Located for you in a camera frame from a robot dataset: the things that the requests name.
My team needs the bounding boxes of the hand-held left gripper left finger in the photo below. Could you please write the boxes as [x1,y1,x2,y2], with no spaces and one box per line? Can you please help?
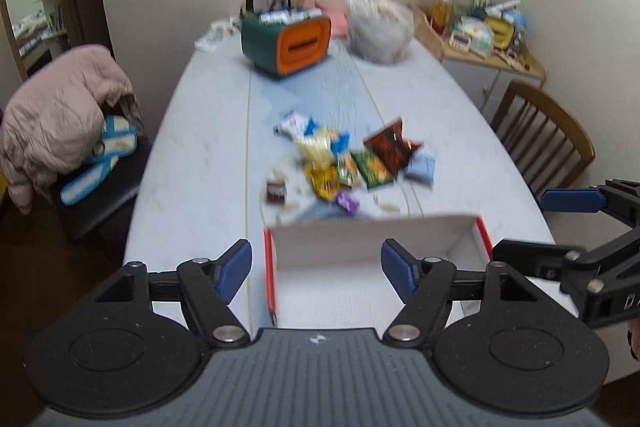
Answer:
[95,239,253,349]

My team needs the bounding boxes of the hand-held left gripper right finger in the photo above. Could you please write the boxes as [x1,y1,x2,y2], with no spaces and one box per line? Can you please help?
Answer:
[381,238,538,347]

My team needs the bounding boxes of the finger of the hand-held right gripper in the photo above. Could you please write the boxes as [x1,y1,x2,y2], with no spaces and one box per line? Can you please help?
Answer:
[492,238,587,280]
[541,178,640,229]

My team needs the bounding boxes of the white cardboard box red sides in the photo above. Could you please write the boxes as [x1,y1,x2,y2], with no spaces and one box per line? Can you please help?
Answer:
[262,213,494,330]

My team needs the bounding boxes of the pile of snack packets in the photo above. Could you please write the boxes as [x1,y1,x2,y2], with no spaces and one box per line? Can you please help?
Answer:
[265,111,437,215]

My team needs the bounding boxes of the wooden chair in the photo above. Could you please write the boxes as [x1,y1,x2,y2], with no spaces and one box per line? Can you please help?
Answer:
[490,79,597,202]

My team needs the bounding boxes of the wooden side table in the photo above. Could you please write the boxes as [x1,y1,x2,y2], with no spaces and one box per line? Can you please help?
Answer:
[410,2,547,112]

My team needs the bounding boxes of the black chair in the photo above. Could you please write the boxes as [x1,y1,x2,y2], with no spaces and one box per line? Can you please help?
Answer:
[50,102,153,244]

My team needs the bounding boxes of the yellow pouch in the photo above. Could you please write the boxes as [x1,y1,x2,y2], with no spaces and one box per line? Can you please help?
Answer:
[484,16,516,52]

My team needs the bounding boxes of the small white timer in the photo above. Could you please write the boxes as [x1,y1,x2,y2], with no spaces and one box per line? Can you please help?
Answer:
[449,29,473,54]

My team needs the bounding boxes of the plastic bottle orange liquid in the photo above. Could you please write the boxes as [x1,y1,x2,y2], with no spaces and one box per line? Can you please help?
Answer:
[425,0,453,34]

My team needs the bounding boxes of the green orange desk organizer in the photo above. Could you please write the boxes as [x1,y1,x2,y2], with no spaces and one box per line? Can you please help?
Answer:
[240,7,333,80]

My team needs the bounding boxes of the pink padded jacket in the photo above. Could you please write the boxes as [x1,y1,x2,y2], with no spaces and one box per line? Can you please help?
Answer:
[0,44,143,215]

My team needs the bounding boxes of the clear plastic bag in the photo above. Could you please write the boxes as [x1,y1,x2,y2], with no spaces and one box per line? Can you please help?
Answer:
[346,0,416,65]

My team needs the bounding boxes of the pink flat tray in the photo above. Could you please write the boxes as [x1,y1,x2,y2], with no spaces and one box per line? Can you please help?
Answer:
[305,0,348,38]

